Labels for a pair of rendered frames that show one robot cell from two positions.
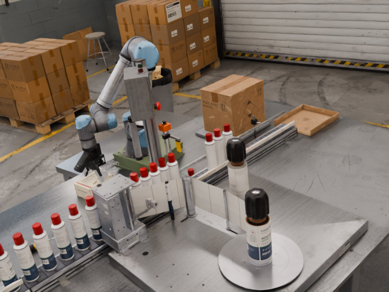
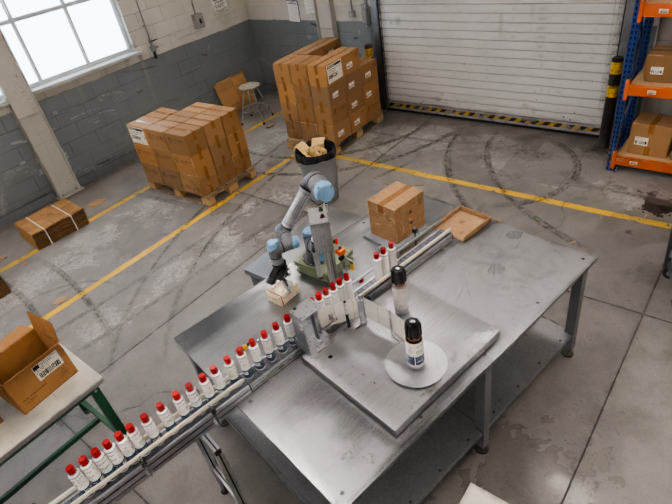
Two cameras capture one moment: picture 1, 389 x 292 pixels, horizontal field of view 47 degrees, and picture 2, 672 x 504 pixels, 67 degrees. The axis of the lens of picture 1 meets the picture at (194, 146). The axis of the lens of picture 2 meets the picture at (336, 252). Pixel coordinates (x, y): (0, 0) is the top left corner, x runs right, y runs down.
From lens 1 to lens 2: 0.98 m
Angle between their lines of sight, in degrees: 10
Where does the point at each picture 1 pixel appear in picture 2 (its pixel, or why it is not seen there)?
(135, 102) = (318, 241)
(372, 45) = (544, 102)
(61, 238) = (268, 347)
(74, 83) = (235, 151)
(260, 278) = (415, 379)
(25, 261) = (245, 366)
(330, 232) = (470, 341)
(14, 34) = (164, 88)
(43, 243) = (256, 352)
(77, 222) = (278, 335)
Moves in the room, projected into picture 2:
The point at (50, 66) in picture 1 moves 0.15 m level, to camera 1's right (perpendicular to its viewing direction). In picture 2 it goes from (212, 138) to (225, 135)
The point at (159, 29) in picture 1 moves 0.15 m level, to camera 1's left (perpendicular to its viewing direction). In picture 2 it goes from (320, 91) to (307, 93)
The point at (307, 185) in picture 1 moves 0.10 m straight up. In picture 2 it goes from (456, 293) to (456, 280)
